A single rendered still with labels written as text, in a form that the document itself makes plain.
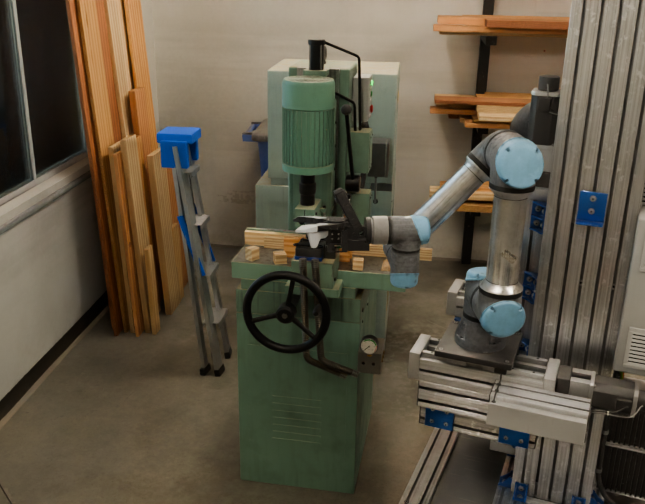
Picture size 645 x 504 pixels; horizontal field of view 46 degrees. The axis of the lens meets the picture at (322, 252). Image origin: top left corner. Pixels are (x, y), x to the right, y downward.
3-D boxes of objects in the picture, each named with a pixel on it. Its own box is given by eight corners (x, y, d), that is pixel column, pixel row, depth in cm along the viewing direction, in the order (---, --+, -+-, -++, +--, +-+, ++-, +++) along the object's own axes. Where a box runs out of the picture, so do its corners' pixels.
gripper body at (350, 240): (324, 252, 196) (371, 252, 197) (324, 219, 194) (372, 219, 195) (322, 246, 203) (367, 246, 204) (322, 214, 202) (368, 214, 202)
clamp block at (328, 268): (289, 285, 252) (289, 260, 249) (297, 270, 264) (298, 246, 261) (333, 289, 249) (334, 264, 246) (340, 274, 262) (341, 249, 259)
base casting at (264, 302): (234, 312, 270) (234, 288, 266) (273, 255, 323) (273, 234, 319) (361, 323, 263) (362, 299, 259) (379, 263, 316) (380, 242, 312)
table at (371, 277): (222, 288, 256) (222, 271, 254) (246, 256, 285) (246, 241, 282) (403, 304, 247) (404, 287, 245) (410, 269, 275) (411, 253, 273)
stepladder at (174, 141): (191, 377, 369) (151, 136, 329) (205, 353, 392) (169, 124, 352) (224, 376, 367) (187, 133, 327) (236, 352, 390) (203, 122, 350)
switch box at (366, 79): (351, 121, 283) (352, 77, 277) (355, 116, 292) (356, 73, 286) (368, 121, 282) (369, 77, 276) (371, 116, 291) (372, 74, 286)
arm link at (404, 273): (413, 274, 213) (415, 237, 209) (421, 290, 202) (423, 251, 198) (385, 274, 212) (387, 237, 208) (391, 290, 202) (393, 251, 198)
